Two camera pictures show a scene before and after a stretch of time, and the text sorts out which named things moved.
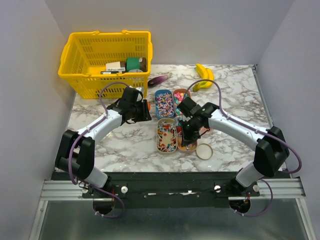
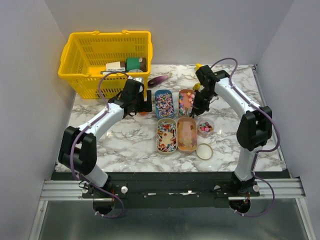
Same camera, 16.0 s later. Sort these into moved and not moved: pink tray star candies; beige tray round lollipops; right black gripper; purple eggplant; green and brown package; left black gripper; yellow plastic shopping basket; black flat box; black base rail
Moved: left black gripper; pink tray star candies; right black gripper
Not moved: yellow plastic shopping basket; purple eggplant; green and brown package; black base rail; beige tray round lollipops; black flat box
